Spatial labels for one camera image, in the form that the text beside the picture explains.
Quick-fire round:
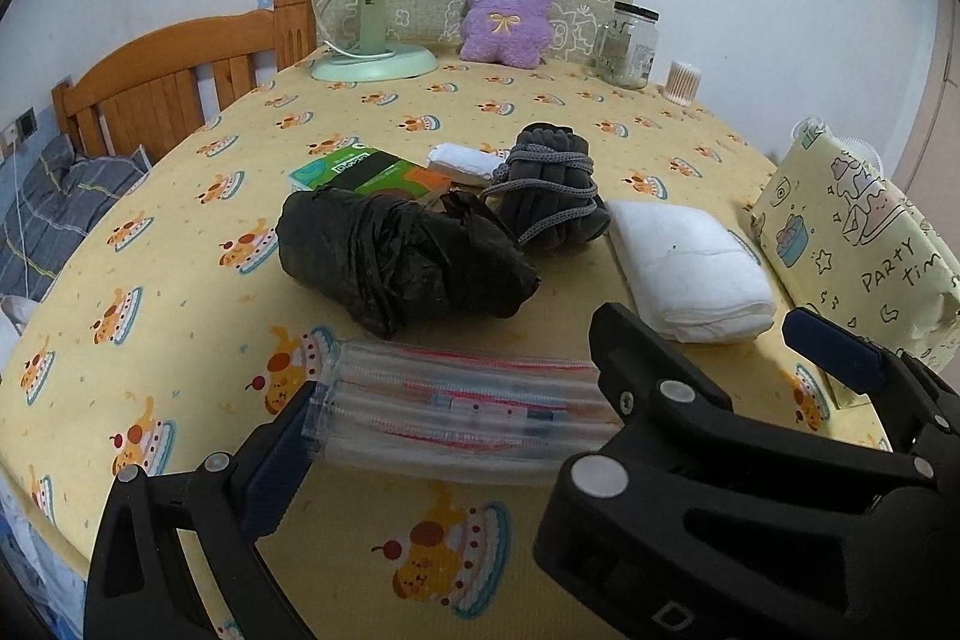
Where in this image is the purple plush toy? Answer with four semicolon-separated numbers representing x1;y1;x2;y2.
459;0;557;67

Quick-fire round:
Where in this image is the wooden bed headboard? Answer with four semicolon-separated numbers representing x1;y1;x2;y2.
51;0;320;163

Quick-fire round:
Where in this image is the blue plaid pillow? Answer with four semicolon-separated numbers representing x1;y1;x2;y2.
0;134;152;304

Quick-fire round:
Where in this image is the small white wrapped pad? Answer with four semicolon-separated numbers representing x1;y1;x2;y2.
427;142;501;186

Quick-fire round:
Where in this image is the beige door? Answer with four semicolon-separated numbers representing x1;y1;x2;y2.
885;0;960;214

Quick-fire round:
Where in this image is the green tissue pack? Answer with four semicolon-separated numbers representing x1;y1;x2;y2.
291;143;453;200

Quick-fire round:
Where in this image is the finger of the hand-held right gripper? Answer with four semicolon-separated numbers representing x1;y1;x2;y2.
534;302;734;585
782;306;960;485

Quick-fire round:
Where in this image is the small clear glass bottle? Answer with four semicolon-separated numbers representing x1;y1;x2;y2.
595;23;620;79

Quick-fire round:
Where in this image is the black plastic bag bundle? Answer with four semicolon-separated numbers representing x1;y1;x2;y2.
276;188;542;341

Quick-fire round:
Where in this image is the grey cloth with cord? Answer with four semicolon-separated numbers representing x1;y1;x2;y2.
480;122;612;251

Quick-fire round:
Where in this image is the yellow printed fabric basket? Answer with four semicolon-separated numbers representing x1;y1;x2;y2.
750;119;960;412

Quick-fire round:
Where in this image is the yellow printed tablecloth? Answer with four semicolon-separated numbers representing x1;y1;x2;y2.
0;59;925;640

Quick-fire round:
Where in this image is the white soft pack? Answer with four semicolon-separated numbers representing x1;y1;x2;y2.
606;200;778;345

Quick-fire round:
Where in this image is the clear cotton swab container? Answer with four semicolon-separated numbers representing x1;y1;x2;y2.
667;59;703;106

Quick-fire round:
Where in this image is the glass jar with lid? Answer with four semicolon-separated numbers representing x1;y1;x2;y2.
600;1;662;90

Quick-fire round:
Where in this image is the white fan cable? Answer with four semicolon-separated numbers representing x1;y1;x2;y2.
311;0;395;64

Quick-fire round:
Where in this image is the white standing fan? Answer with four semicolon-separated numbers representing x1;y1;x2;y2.
844;134;890;180

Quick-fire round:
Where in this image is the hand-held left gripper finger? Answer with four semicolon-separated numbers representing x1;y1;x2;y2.
84;381;321;640

